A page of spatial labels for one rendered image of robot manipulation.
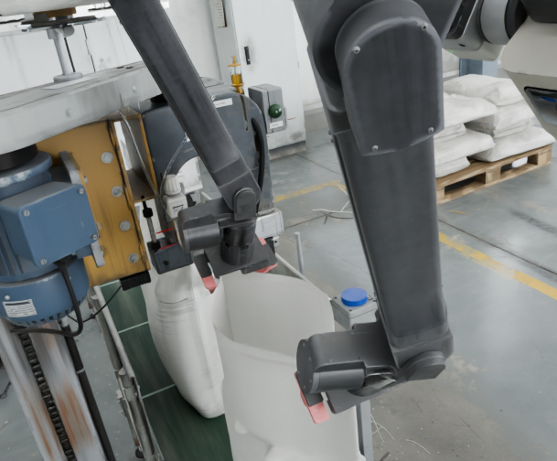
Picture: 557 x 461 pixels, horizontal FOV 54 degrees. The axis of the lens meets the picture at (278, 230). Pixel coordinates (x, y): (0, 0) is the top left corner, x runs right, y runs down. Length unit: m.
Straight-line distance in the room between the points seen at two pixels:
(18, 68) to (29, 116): 2.92
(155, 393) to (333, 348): 1.33
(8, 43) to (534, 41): 3.25
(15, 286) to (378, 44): 0.76
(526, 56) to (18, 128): 0.69
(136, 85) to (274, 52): 3.98
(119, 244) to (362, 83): 0.93
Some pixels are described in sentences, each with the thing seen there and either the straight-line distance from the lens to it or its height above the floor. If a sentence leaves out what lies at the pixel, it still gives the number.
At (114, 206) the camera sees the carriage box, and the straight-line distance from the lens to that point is 1.09.
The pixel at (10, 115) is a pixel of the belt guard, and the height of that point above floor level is 1.41.
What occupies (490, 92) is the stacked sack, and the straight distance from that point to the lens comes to 4.23.
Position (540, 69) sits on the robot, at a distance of 0.80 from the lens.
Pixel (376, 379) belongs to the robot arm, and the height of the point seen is 1.13.
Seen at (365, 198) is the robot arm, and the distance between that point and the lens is 0.34.
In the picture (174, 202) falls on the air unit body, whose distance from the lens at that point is 1.05.
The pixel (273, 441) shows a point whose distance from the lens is 0.97.
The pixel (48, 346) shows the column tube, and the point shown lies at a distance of 1.26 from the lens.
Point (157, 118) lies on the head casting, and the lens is 1.07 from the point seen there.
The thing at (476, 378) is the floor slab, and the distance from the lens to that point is 2.38.
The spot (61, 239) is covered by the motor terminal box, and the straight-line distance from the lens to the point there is 0.82.
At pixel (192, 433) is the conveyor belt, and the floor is 0.38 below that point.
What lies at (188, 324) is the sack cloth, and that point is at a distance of 1.55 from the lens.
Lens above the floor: 1.54
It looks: 25 degrees down
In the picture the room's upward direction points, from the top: 8 degrees counter-clockwise
